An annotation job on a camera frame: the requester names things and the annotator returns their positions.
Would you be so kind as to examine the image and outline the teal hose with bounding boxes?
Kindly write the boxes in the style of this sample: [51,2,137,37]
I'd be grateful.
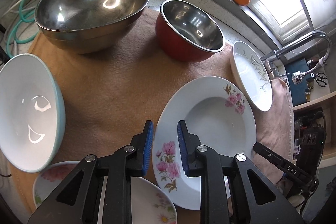
[5,0,95,58]

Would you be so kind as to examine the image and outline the light blue ceramic bowl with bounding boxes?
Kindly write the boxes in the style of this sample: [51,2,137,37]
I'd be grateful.
[1,53,66,173]

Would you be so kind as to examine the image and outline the deep plate pink roses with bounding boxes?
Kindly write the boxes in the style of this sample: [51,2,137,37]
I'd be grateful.
[33,161,177,223]

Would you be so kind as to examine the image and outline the blue knife holder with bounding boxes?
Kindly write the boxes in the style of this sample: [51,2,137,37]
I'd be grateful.
[284,57,312,106]

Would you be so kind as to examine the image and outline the red steel bowl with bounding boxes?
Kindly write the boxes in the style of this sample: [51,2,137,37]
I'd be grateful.
[155,0,226,63]

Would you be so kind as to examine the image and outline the large stainless steel bowl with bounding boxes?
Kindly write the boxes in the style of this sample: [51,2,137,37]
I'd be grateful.
[35,0,149,54]

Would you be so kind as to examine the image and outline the white plate green leaf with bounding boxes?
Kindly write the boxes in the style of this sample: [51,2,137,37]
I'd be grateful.
[230,41,273,112]

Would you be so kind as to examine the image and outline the black scissors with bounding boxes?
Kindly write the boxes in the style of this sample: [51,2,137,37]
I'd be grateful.
[314,72,327,88]

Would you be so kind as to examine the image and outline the white plate pink flowers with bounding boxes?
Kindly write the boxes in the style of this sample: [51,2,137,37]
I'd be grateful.
[152,76,256,210]

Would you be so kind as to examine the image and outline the chrome kitchen faucet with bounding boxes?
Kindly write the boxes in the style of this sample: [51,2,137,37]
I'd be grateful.
[260,30,333,85]

